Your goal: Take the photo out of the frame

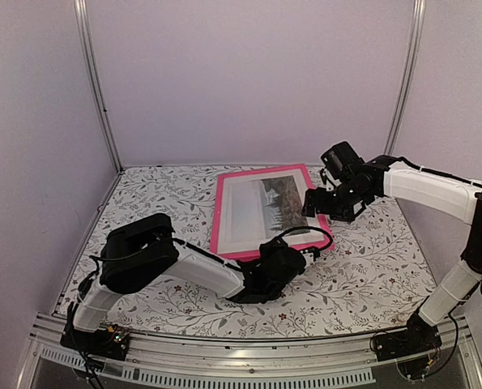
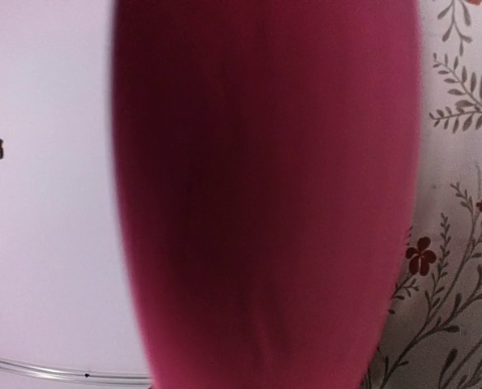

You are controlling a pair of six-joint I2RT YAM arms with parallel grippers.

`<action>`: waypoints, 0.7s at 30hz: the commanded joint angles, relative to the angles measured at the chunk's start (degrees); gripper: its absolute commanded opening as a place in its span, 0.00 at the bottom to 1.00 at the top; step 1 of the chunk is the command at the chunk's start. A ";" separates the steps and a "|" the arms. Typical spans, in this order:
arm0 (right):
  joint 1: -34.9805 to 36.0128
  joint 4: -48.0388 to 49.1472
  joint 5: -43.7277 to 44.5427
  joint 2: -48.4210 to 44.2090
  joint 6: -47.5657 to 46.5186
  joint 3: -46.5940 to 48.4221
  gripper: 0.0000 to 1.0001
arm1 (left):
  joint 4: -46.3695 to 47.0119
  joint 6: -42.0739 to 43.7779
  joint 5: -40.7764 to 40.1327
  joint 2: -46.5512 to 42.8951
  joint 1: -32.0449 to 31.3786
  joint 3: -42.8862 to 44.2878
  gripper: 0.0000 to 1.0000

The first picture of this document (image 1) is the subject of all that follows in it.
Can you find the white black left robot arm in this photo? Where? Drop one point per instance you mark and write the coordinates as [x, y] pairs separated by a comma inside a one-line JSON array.
[[136, 254]]

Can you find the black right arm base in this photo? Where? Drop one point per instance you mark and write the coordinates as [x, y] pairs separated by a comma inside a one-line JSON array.
[[416, 337]]

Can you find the aluminium corner post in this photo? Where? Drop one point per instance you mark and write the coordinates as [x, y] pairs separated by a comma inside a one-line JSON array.
[[89, 57], [409, 67]]

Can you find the aluminium front rail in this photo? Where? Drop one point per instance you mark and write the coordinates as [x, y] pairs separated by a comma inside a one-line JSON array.
[[169, 361]]

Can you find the aluminium right corner post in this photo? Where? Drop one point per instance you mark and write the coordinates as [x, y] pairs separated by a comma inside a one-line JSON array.
[[409, 67]]

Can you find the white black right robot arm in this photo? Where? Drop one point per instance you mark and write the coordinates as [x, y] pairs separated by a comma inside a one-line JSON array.
[[444, 210]]

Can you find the pink picture frame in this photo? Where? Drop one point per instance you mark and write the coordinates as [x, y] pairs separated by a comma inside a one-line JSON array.
[[254, 206]]

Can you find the aluminium left corner post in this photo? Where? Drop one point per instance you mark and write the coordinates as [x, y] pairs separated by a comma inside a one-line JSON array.
[[89, 57]]

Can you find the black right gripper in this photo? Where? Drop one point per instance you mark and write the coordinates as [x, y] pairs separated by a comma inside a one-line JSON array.
[[308, 209]]

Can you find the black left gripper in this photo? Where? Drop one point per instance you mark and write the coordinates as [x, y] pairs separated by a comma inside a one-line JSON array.
[[268, 248]]

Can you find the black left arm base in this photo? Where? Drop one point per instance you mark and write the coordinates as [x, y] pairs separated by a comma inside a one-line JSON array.
[[112, 342]]

